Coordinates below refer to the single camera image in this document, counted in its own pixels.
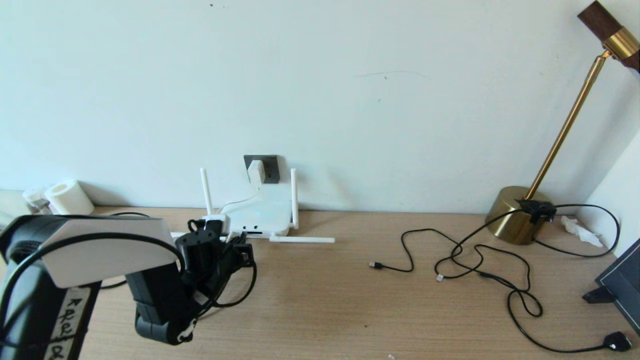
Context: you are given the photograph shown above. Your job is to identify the thin white adapter cable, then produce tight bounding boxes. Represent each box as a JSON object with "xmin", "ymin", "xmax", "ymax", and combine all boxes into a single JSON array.
[{"xmin": 217, "ymin": 184, "xmax": 262, "ymax": 217}]

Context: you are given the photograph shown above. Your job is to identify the white power adapter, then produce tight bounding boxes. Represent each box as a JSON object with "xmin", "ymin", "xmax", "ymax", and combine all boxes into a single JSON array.
[{"xmin": 247, "ymin": 160, "xmax": 266, "ymax": 185}]

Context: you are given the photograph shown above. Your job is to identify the white router with antennas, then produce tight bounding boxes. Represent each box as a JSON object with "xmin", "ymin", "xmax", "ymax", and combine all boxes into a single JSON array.
[{"xmin": 170, "ymin": 168, "xmax": 336, "ymax": 244}]

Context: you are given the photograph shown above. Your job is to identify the white toilet paper roll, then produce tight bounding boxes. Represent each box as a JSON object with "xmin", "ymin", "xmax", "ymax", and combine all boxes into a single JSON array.
[{"xmin": 45, "ymin": 180, "xmax": 96, "ymax": 216}]

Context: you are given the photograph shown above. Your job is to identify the small clear jar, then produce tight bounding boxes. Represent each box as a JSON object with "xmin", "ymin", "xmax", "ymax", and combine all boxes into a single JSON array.
[{"xmin": 22, "ymin": 186, "xmax": 51, "ymax": 215}]

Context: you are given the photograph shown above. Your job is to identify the brass desk lamp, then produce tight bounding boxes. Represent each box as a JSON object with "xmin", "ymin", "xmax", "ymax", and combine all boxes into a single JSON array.
[{"xmin": 485, "ymin": 0, "xmax": 640, "ymax": 246}]

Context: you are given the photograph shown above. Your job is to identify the black clip on lamp base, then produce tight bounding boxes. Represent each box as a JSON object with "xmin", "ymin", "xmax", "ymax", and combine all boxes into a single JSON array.
[{"xmin": 515, "ymin": 199, "xmax": 557, "ymax": 225}]

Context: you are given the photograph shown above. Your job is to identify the crumpled white tissue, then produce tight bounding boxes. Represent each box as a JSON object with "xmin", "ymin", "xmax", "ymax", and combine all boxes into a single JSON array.
[{"xmin": 560, "ymin": 215, "xmax": 604, "ymax": 248}]

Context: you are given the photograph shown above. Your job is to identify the black clip stand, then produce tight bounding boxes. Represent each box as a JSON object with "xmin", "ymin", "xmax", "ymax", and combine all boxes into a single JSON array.
[{"xmin": 582, "ymin": 287, "xmax": 616, "ymax": 305}]

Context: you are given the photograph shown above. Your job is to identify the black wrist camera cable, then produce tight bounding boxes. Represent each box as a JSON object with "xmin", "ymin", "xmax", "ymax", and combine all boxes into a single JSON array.
[{"xmin": 187, "ymin": 219, "xmax": 259, "ymax": 309}]

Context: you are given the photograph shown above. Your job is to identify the grey wall socket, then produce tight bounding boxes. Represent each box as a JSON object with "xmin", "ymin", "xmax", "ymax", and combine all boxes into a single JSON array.
[{"xmin": 243, "ymin": 154, "xmax": 280, "ymax": 185}]

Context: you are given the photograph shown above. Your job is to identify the black USB cable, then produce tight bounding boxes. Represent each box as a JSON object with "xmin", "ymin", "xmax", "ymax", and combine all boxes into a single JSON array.
[{"xmin": 369, "ymin": 228, "xmax": 544, "ymax": 319}]

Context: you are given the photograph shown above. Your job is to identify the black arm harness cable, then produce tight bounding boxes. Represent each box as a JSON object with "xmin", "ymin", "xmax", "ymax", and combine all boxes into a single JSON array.
[{"xmin": 0, "ymin": 232, "xmax": 187, "ymax": 346}]

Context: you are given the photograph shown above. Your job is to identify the black cable with silver tip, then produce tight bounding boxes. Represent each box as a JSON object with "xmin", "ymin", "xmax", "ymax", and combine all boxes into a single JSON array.
[{"xmin": 435, "ymin": 244, "xmax": 531, "ymax": 296}]

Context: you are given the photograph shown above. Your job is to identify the black lamp power cable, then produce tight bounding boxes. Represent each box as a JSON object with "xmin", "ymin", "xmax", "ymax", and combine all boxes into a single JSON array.
[{"xmin": 434, "ymin": 202, "xmax": 632, "ymax": 354}]

